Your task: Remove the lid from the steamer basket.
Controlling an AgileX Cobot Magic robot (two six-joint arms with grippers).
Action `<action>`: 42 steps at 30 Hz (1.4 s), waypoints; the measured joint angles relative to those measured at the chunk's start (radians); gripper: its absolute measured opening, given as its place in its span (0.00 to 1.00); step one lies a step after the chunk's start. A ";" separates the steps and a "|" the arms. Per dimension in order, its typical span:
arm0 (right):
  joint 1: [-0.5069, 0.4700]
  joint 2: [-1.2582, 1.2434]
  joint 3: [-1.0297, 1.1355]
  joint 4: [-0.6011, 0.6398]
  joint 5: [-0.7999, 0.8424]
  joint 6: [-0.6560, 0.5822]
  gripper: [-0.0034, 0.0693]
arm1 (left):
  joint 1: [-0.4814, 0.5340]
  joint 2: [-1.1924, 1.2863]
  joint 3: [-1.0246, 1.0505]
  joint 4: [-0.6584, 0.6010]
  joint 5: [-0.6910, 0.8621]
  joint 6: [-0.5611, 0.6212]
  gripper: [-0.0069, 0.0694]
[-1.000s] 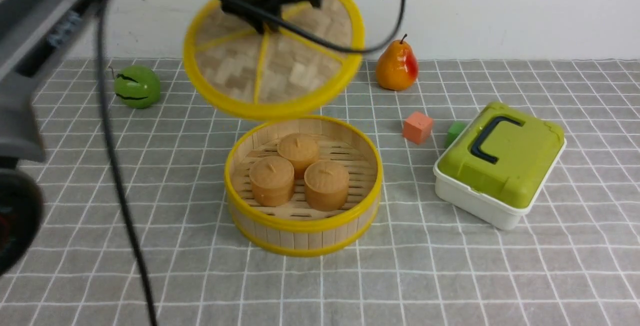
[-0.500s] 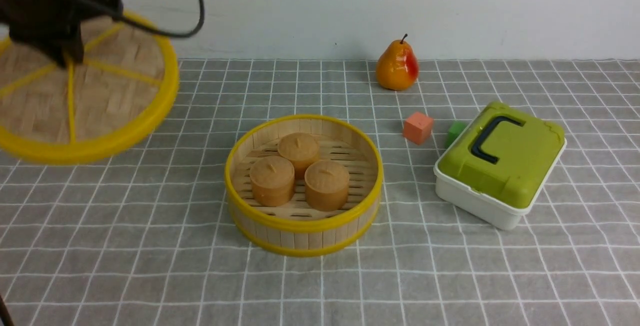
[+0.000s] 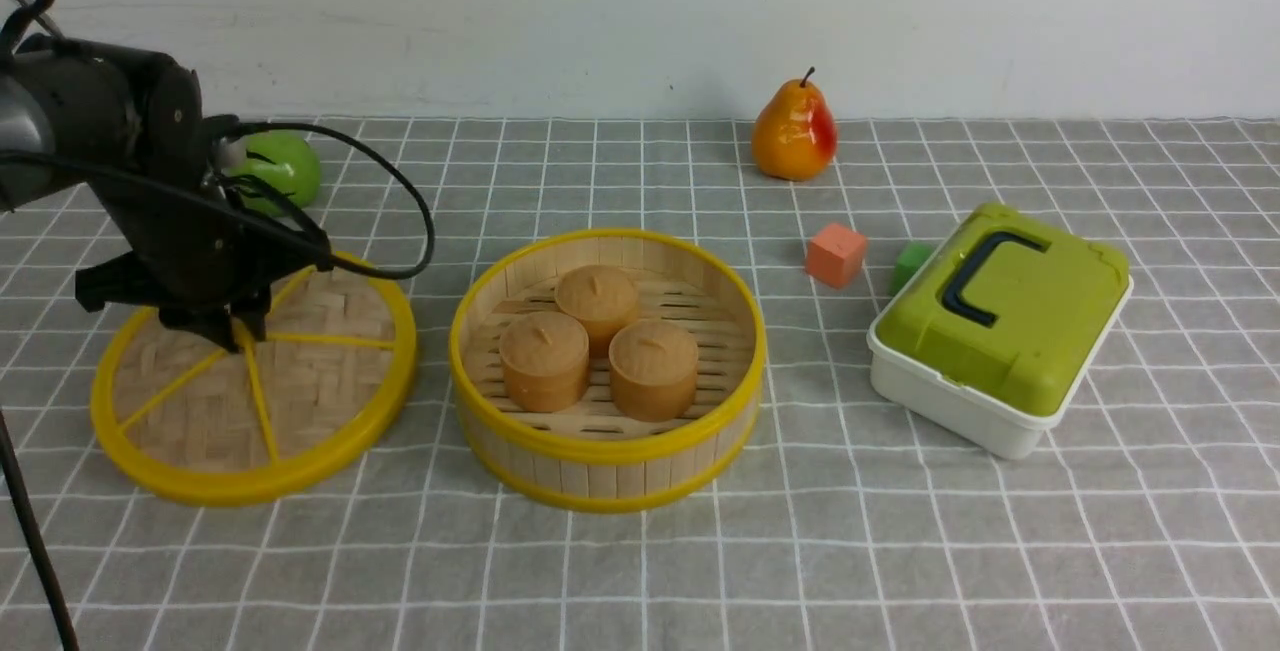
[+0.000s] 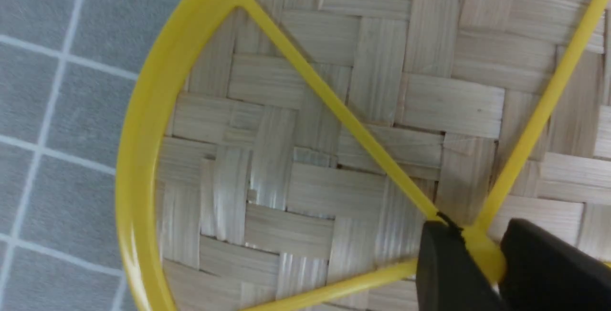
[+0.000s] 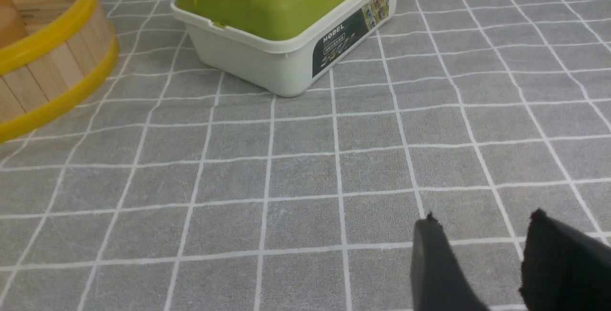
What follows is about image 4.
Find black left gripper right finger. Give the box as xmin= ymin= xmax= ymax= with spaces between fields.
xmin=498 ymin=219 xmax=611 ymax=311

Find grey checked tablecloth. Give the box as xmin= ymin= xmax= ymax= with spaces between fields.
xmin=1 ymin=0 xmax=179 ymax=311

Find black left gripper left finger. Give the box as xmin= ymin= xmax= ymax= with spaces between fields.
xmin=415 ymin=212 xmax=507 ymax=311

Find yellow woven bamboo steamer lid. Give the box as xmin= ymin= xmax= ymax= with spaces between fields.
xmin=116 ymin=0 xmax=610 ymax=311

